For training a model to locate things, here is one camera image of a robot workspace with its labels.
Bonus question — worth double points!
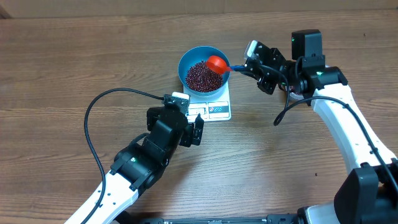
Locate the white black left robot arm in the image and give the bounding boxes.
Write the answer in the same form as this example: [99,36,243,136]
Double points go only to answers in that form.
[67,106,204,223]

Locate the red beans in bowl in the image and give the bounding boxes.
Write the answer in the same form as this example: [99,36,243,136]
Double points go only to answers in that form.
[185,60,223,93]

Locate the red scoop with blue handle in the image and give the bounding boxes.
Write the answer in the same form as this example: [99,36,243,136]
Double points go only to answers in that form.
[205,55,247,75]

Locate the blue bowl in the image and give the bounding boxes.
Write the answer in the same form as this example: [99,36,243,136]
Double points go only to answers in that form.
[177,46,230,96]

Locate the clear plastic container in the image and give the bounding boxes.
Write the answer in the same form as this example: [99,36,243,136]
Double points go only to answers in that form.
[289,90,304,101]

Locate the white digital kitchen scale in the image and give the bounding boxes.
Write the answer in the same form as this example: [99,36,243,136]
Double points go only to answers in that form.
[183,82,231,123]

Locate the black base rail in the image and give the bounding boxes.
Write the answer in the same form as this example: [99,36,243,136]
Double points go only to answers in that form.
[112,212,307,224]

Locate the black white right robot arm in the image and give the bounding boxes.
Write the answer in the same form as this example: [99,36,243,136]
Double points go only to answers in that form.
[241,29,397,223]

